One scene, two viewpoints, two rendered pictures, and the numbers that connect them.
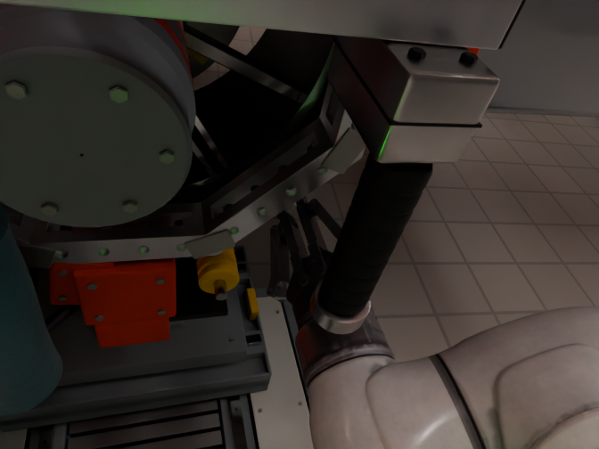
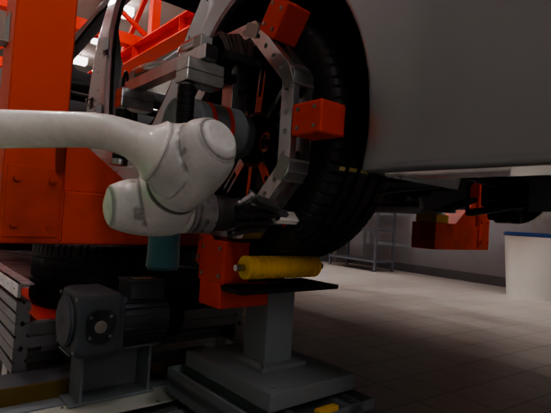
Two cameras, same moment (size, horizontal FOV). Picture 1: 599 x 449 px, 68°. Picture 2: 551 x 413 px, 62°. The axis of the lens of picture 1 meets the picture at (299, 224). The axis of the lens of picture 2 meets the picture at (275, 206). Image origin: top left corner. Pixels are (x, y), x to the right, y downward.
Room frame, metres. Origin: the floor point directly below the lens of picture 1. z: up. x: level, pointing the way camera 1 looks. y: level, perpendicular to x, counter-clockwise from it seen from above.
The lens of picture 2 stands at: (0.15, -1.00, 0.63)
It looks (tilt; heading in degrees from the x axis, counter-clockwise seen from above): 2 degrees up; 74
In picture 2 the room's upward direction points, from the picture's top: 4 degrees clockwise
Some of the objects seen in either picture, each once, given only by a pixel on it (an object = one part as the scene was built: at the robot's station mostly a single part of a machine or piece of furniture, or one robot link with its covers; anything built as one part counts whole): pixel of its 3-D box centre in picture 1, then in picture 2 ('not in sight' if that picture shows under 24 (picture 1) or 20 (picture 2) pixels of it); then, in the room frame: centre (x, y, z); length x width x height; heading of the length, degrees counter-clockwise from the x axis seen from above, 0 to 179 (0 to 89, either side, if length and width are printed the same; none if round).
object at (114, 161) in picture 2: not in sight; (120, 135); (0.07, 0.26, 0.83); 0.04 x 0.04 x 0.16
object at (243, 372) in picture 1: (143, 322); (264, 394); (0.51, 0.28, 0.13); 0.50 x 0.36 x 0.10; 115
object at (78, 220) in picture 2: not in sight; (136, 193); (0.11, 0.66, 0.69); 0.52 x 0.17 x 0.35; 25
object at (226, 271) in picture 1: (209, 222); (281, 266); (0.49, 0.14, 0.51); 0.29 x 0.06 x 0.06; 25
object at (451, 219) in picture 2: not in sight; (446, 221); (1.98, 1.51, 0.69); 0.52 x 0.17 x 0.35; 25
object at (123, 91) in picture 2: not in sight; (134, 100); (0.10, 0.28, 0.93); 0.09 x 0.05 x 0.05; 25
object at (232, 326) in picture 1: (138, 268); (268, 327); (0.51, 0.28, 0.32); 0.40 x 0.30 x 0.28; 115
